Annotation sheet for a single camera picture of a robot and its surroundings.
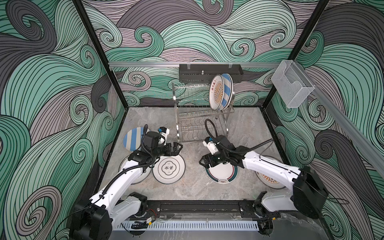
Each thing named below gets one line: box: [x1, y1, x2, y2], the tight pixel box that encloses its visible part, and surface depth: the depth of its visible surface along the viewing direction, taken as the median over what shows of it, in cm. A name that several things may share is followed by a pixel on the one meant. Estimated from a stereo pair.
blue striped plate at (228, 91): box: [219, 73, 234, 111], surface depth 74 cm
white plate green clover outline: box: [152, 154, 186, 185], surface depth 87 cm
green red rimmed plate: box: [205, 163, 239, 184], surface depth 85 cm
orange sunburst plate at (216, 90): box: [209, 74, 225, 111], surface depth 86 cm
